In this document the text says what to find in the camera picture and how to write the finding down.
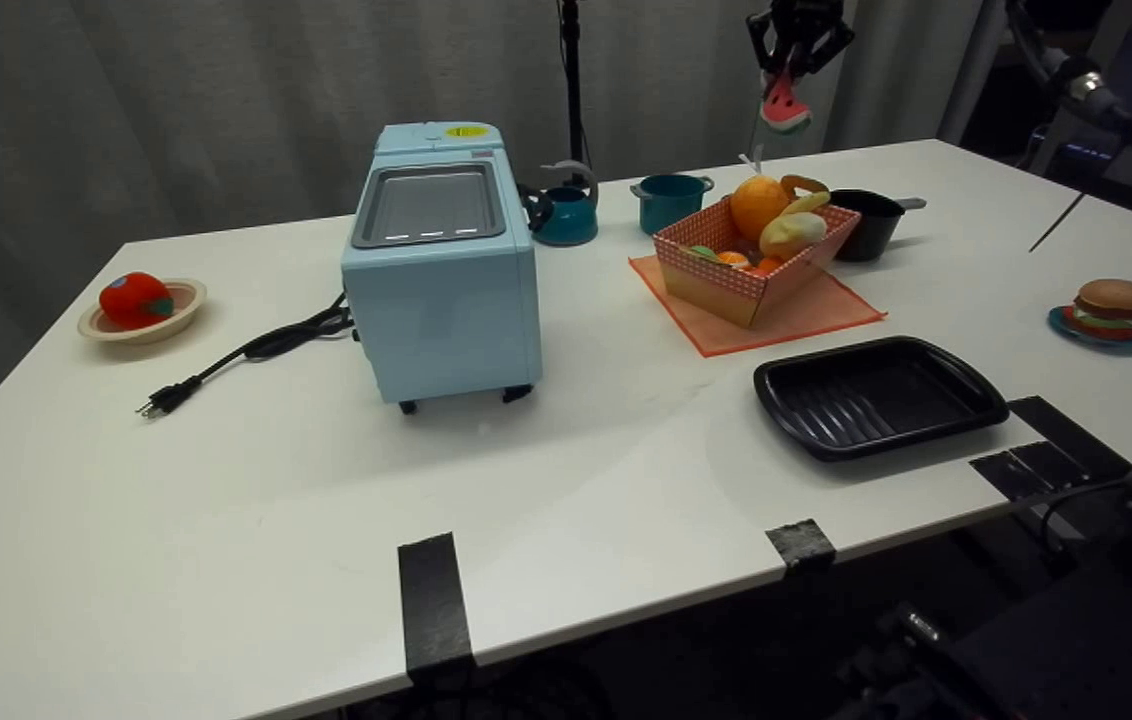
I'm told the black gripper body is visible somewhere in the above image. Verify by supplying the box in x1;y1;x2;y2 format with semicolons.
760;0;852;41

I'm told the toy watermelon slice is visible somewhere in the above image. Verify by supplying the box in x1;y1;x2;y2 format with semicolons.
758;77;818;136

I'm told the small teal pot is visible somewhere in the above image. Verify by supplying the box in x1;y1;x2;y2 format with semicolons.
629;166;716;240

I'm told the black pot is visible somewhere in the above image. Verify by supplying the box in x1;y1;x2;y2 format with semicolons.
828;185;929;262

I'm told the orange striped basket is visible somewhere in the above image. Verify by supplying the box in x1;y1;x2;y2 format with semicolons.
654;190;864;333

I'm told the orange toy fruit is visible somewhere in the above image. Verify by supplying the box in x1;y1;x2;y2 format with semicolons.
726;172;796;247

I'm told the yellow white toy food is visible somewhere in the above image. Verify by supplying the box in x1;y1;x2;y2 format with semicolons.
758;204;835;259

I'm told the teal toy kettle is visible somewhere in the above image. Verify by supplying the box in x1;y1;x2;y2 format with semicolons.
519;156;604;250

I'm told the orange place mat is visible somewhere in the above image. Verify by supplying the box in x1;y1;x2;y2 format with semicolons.
629;250;888;359

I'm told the dark background equipment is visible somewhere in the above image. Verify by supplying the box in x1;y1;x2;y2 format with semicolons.
995;0;1132;204

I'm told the black ridged baking tray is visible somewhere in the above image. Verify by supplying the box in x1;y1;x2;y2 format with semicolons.
754;333;1012;463

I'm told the teal small plate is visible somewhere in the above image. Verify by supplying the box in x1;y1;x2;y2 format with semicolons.
1043;300;1132;357

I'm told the toy hamburger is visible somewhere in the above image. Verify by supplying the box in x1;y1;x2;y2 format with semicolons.
1066;274;1132;344

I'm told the light blue toaster oven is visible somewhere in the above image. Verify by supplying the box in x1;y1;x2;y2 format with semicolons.
339;121;547;414

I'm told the wide black tape patch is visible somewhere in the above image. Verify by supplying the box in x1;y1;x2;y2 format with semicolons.
968;392;1132;503

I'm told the black tape strip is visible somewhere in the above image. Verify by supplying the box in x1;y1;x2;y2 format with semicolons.
396;531;476;677
765;516;842;576

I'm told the red tomato on plate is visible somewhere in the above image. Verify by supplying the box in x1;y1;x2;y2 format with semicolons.
75;274;213;353

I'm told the red toy tomato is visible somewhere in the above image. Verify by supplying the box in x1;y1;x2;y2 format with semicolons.
97;266;177;333

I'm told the yellow ring toy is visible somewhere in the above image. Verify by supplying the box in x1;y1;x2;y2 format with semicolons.
775;172;835;214

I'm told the black power cord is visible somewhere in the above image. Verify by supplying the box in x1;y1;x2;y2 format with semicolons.
141;293;357;420

